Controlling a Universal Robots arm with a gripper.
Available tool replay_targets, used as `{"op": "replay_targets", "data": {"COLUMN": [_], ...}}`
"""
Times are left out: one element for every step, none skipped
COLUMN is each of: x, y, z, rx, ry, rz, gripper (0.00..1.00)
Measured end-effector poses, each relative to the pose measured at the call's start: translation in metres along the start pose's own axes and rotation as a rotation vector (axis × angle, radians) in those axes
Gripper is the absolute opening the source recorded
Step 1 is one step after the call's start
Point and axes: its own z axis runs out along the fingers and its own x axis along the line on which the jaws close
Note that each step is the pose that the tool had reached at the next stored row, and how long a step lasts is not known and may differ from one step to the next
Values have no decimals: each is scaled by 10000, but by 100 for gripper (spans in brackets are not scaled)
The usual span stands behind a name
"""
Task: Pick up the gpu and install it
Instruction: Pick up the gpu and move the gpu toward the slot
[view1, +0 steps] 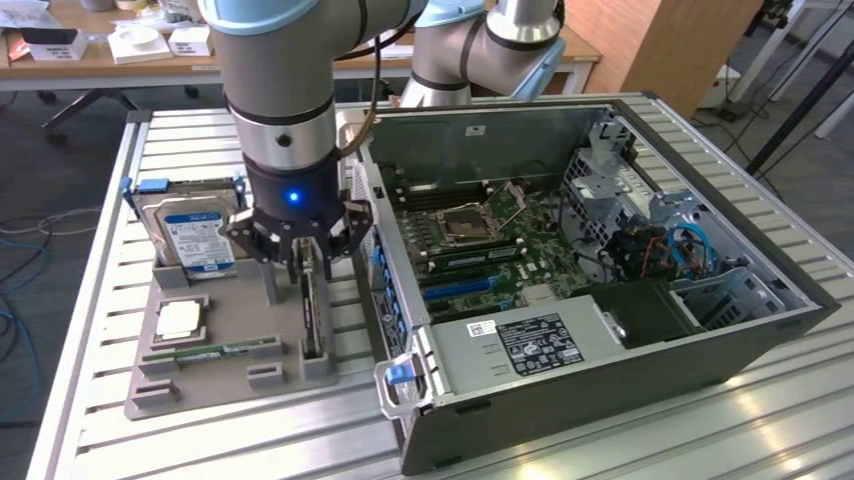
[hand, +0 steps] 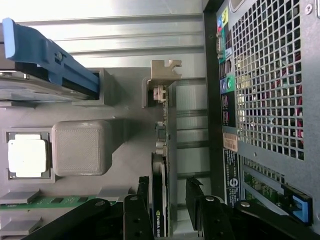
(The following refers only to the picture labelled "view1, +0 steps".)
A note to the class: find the wooden cabinet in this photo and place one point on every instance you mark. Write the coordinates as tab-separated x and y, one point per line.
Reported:
668	50

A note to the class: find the black and grey PC case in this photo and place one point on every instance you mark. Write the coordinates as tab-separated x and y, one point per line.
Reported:
601	410

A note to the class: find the CPU socket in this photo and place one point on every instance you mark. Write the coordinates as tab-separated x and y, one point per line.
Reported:
468	227

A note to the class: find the green graphics card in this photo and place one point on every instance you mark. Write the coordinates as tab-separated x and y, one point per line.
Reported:
310	310

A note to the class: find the silver chipset heatsink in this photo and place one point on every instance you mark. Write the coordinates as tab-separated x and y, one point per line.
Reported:
543	296

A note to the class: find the long black expansion slot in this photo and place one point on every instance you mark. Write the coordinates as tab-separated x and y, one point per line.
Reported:
461	276

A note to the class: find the black RAM slot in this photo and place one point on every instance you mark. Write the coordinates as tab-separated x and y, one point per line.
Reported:
446	194
448	202
444	186
441	179

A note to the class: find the blue case latch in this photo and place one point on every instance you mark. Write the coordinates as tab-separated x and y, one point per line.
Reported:
401	375

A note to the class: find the white paper stack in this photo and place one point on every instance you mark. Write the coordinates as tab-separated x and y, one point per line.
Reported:
23	15

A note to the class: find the hard disk with blue label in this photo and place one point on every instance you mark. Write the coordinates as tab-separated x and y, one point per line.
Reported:
194	240

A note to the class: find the white box with round hole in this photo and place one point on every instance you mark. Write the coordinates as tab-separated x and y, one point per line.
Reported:
137	45

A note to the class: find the orange booklet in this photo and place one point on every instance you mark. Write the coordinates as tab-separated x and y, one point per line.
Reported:
17	50

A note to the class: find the green RAM stick in slot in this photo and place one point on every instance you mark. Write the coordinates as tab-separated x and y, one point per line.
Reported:
477	257

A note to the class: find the silver CPU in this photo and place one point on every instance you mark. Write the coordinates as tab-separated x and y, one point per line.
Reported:
180	320

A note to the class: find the metal socket cover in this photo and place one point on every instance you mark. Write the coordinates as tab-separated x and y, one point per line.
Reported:
509	197

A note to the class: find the white floor box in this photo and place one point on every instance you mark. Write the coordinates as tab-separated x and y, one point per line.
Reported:
724	85

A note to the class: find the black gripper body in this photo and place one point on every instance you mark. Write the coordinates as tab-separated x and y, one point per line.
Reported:
281	190

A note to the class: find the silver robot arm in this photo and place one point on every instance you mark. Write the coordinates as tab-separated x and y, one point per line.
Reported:
281	75

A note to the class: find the grey power supply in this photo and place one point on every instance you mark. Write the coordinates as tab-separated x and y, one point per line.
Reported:
535	350

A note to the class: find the black labelled panel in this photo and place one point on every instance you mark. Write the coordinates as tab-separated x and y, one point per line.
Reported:
385	320

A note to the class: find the white box with black label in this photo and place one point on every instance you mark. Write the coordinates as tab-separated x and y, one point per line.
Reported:
57	45

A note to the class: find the black table corner cap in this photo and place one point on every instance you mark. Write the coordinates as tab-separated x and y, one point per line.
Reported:
137	117

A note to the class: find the black connector bundle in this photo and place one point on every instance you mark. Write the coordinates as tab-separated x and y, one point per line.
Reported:
631	247

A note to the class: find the blue disk carrier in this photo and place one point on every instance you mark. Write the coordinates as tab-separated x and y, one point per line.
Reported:
153	186

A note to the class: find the grey metal disk bay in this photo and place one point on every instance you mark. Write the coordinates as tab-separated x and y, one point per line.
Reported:
735	300

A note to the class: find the blue expansion slot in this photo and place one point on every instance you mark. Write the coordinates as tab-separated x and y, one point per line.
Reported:
461	291

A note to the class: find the white framed desk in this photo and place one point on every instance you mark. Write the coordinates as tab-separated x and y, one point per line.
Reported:
768	65

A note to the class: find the small white box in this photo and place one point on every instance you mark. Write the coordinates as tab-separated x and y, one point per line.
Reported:
190	42

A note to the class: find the perforated metal drive cage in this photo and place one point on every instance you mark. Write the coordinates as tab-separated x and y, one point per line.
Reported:
601	200

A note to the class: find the green motherboard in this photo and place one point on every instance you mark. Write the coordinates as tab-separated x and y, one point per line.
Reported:
535	260

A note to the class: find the black chair base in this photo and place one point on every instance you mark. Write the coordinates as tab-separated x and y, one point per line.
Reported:
94	100

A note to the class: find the loose green RAM stick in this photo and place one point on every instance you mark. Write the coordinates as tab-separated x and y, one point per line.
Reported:
201	350

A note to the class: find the blue slot retention clip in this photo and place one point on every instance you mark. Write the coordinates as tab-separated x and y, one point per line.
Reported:
385	277
401	323
381	261
389	293
398	308
377	244

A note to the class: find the grey parts rack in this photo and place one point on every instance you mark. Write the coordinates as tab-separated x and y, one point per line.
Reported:
228	310

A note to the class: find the black stand pole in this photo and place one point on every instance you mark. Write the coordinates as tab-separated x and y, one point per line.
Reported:
801	112

